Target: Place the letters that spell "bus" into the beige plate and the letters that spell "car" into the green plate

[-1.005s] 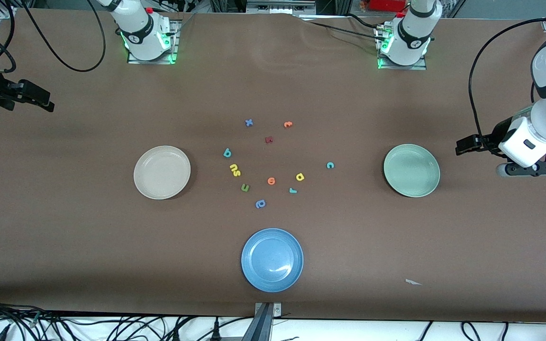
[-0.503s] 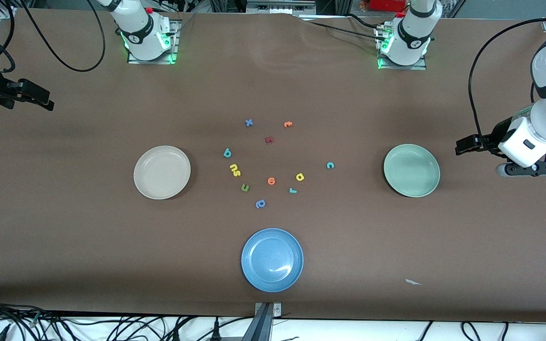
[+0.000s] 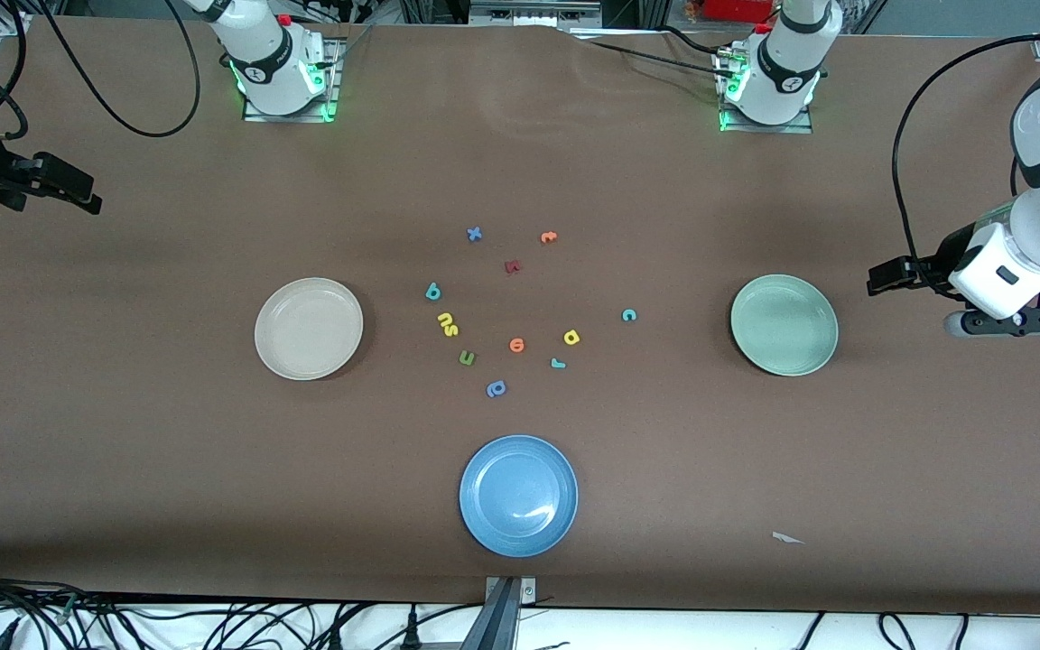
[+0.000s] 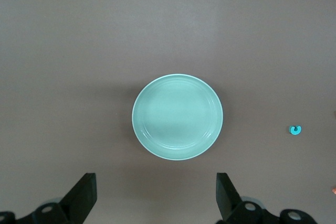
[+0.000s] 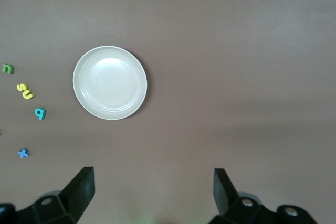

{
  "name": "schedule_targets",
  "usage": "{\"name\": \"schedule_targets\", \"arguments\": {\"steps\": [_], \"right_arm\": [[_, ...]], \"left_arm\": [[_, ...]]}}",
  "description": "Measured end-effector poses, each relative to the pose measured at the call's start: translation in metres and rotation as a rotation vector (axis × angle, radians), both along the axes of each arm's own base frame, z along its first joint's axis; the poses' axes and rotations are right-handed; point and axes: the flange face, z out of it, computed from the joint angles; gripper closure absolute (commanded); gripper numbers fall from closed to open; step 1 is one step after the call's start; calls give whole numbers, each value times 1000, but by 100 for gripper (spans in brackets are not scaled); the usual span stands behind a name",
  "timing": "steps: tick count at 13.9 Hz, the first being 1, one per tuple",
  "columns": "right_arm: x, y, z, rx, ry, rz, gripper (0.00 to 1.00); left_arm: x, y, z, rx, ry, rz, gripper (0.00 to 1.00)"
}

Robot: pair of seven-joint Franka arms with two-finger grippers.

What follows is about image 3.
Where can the white paper scrap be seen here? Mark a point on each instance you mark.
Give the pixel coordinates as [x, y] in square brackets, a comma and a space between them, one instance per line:
[784, 538]

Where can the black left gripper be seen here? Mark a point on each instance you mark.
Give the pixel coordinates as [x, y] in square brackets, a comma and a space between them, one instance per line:
[944, 256]

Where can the red box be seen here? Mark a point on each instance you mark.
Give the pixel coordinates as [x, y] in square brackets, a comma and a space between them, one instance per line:
[737, 9]

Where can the blue foam letter a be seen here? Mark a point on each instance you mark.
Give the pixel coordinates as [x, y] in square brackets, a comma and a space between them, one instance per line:
[496, 389]

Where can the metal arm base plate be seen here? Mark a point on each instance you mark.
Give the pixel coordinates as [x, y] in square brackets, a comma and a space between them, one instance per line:
[804, 126]
[335, 81]

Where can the metal table edge bracket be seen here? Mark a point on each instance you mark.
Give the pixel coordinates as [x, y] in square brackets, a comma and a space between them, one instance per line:
[506, 614]

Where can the blue plate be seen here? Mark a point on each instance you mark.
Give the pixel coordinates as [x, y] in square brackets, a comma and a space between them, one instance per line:
[518, 496]

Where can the brown table cover sheet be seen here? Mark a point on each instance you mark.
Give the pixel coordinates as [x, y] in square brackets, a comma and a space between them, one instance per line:
[123, 451]

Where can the grey metal device box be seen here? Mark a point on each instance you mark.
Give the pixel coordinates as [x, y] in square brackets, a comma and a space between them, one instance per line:
[533, 13]

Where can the beige brown plate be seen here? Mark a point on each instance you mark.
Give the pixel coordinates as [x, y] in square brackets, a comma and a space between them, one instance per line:
[308, 329]

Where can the pale green plate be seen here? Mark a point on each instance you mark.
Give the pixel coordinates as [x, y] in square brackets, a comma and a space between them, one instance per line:
[784, 325]

